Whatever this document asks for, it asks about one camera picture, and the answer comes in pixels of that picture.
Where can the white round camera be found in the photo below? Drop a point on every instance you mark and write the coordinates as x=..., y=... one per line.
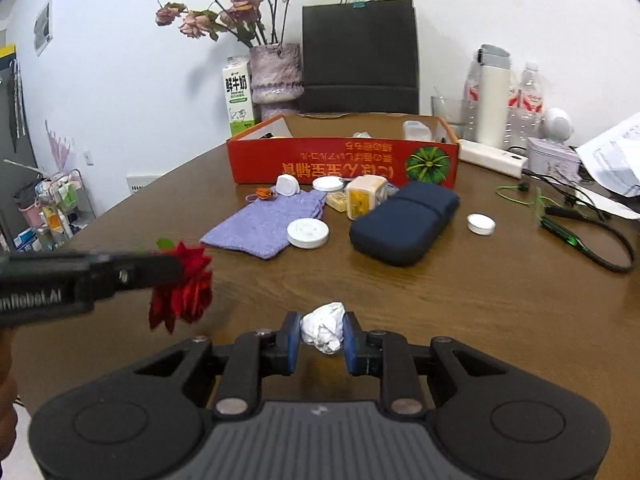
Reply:
x=557, y=125

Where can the small yellow box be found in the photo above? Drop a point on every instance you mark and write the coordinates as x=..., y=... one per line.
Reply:
x=336, y=202

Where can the white thermos bottle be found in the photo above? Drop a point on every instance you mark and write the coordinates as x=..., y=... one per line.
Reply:
x=493, y=105

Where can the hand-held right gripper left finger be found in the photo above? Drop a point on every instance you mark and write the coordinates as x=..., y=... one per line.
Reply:
x=291, y=347

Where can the yellow white cube box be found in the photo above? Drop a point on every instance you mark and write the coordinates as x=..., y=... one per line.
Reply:
x=365, y=199

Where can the flat white round container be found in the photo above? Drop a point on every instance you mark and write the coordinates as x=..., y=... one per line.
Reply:
x=328, y=184

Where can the small white round lid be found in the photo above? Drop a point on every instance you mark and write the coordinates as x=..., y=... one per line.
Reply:
x=481, y=224

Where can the white tin box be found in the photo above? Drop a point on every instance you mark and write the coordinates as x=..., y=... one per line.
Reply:
x=552, y=158

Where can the red rose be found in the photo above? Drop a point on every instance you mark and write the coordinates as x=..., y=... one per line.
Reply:
x=189, y=292

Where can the stack of white papers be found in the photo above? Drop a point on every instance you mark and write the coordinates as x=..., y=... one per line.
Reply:
x=615, y=157

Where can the wooden desktop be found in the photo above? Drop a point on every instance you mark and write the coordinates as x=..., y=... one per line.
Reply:
x=450, y=305

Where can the wall poster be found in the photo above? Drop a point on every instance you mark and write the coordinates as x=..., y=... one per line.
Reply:
x=44, y=25

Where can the navy zip case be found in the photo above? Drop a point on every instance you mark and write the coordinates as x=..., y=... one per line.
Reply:
x=400, y=230

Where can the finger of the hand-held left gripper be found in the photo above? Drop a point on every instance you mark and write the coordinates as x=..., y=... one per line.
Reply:
x=145, y=272

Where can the small orange charm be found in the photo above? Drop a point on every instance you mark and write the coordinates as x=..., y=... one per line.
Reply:
x=262, y=193

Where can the purple vase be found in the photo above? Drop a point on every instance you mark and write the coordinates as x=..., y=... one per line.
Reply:
x=275, y=75

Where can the purple knitted pouch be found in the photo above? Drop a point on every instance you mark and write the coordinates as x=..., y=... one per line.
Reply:
x=255, y=225

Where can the clear plastic bottle red label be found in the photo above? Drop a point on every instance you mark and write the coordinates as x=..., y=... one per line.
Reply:
x=471, y=95
x=529, y=105

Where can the white power strip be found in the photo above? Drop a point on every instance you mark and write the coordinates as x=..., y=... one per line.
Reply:
x=492, y=157

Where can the green translucent device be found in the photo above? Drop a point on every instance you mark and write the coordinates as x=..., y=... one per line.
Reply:
x=562, y=232

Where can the white green milk carton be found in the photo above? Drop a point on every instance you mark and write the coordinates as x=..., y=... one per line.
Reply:
x=236, y=95

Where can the white paper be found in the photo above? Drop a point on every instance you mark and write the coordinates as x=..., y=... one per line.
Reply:
x=322, y=327

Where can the white storage rack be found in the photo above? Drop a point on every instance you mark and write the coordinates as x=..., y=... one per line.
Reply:
x=55, y=210

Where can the large white round container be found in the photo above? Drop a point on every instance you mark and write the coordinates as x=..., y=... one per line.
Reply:
x=307, y=233

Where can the black paper bag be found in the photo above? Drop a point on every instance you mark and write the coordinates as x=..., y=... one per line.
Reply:
x=360, y=50

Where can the clear glass cup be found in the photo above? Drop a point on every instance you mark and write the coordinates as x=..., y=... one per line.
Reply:
x=447, y=112

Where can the red cardboard box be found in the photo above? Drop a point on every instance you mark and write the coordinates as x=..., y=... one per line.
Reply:
x=320, y=165

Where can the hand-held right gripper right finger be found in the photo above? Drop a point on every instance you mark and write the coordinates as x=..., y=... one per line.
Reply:
x=351, y=347

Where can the white plastic container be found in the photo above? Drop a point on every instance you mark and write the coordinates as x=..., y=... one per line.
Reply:
x=417, y=130

